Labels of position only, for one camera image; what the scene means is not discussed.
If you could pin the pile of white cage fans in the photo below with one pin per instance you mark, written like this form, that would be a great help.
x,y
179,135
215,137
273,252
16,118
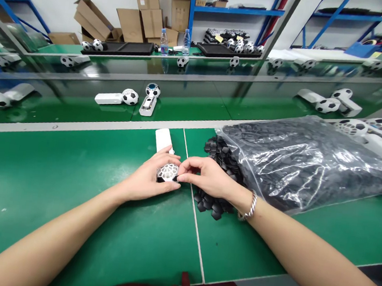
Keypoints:
x,y
380,130

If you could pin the person's right hand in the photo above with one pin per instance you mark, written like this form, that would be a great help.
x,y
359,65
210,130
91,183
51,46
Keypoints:
x,y
217,183

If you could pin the small black pentagon piece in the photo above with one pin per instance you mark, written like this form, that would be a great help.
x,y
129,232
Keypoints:
x,y
174,181

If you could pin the person's right thumb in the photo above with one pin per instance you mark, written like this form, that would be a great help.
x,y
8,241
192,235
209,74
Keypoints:
x,y
185,178

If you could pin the long black tray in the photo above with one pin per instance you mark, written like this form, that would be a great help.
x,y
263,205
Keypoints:
x,y
126,46

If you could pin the clear water bottle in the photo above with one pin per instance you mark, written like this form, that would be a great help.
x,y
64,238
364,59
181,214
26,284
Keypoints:
x,y
164,43
186,43

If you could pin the black flat tray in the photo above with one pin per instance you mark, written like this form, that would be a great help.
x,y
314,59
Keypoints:
x,y
214,50

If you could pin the person's left hand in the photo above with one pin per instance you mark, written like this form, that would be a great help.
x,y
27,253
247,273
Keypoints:
x,y
142,182

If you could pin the stack of cardboard cartons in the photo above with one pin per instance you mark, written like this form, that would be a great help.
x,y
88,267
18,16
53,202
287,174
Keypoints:
x,y
139,18

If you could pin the person's left fingers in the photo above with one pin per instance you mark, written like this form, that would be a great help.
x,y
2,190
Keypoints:
x,y
162,155

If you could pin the heap of football heads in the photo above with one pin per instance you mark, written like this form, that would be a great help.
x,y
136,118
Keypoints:
x,y
236,40

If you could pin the pile of black pentagon pieces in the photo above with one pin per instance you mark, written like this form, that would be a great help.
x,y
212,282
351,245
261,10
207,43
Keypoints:
x,y
220,153

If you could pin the clear bag of black parts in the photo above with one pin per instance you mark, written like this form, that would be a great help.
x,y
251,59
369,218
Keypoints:
x,y
308,162

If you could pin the person's left thumb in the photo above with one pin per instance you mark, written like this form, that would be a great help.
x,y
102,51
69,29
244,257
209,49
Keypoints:
x,y
172,186

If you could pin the opened fan with blue core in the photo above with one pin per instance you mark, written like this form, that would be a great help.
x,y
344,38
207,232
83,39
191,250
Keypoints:
x,y
148,102

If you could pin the blue flat box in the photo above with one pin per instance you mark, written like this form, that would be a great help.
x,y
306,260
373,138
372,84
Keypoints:
x,y
363,50

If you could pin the white fan with cage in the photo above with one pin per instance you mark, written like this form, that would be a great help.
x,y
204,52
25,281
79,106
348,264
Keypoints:
x,y
164,140

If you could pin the person's right index finger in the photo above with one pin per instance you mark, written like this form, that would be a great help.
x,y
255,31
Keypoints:
x,y
191,163

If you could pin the black and white football head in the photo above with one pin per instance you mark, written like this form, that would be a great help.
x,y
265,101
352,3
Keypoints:
x,y
182,62
86,45
98,45
234,61

